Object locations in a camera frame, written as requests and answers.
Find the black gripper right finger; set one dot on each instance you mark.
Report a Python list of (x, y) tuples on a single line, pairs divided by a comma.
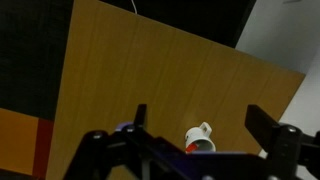
[(260, 123)]

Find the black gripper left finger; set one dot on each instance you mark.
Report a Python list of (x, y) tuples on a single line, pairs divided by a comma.
[(140, 116)]

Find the red marker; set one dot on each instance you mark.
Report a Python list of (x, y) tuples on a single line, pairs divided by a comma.
[(190, 147)]

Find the white mug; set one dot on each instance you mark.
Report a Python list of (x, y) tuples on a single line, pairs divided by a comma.
[(200, 133)]

